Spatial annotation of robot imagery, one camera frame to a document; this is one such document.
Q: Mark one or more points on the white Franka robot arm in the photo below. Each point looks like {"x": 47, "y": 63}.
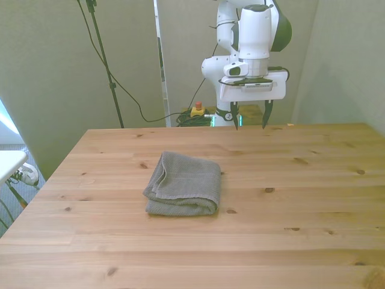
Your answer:
{"x": 254, "y": 30}

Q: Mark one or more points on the white side table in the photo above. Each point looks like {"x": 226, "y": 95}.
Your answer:
{"x": 9, "y": 162}

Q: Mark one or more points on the black camera stand pole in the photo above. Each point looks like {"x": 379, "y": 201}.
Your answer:
{"x": 112, "y": 85}

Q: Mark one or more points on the white sneaker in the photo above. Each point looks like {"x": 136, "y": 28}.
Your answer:
{"x": 30, "y": 176}

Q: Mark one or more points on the grey terry towel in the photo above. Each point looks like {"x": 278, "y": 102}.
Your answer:
{"x": 186, "y": 180}

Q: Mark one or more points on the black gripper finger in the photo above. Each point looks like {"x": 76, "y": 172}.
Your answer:
{"x": 267, "y": 114}
{"x": 235, "y": 116}

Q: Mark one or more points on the white partition edge strip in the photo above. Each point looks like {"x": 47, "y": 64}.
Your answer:
{"x": 165, "y": 99}

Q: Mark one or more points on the yellow emergency stop box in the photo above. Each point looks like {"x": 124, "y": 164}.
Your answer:
{"x": 197, "y": 112}

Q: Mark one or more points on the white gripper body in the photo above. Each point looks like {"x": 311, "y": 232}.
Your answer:
{"x": 255, "y": 94}

